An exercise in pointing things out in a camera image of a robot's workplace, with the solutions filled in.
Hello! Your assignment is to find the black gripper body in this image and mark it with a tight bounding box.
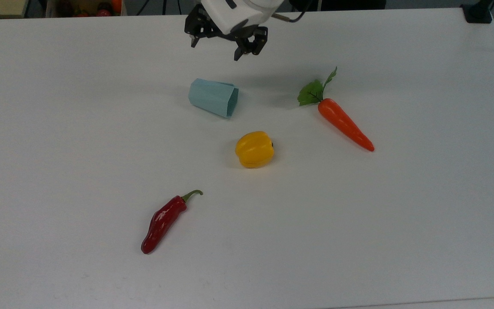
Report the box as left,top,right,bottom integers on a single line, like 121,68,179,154
184,4,269,42

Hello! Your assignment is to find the light blue faceted mug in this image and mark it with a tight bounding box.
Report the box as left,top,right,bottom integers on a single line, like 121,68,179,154
188,78,239,118

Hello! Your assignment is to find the yellow toy bell pepper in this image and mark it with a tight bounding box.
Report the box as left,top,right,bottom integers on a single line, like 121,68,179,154
235,131,275,169

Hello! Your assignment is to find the orange toy carrot with leaves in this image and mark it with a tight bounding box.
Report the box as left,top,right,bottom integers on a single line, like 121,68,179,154
297,67,375,152

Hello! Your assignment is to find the storage bin with toy fruit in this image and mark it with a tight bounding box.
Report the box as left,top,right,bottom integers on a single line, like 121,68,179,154
45,0,127,18

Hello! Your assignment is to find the red toy chili pepper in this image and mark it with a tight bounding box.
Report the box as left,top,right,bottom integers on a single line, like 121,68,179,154
141,190,203,254

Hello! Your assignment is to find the white adjacent table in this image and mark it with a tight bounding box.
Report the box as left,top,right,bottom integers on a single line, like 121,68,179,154
328,296,494,309

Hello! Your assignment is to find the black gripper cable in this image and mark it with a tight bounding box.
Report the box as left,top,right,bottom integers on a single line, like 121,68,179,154
272,0,316,23

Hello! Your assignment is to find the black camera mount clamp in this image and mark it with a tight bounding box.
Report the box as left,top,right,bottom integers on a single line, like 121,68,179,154
461,0,494,24

